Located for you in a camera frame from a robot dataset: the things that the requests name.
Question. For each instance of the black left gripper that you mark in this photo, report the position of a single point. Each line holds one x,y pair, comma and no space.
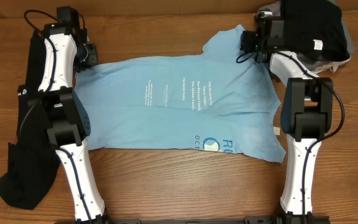
93,58

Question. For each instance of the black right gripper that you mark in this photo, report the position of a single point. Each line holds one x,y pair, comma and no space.
247,41

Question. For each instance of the light blue t-shirt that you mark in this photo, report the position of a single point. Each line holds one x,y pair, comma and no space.
207,102

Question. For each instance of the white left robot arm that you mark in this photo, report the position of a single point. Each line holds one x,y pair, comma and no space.
68,124

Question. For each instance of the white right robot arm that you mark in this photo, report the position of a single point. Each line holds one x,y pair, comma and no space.
305,119

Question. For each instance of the folded grey garment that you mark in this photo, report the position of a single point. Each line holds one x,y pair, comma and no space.
275,9

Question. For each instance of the folded beige garment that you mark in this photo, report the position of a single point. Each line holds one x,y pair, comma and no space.
323,65

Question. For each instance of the black garment on left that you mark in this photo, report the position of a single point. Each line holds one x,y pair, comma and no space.
32,164

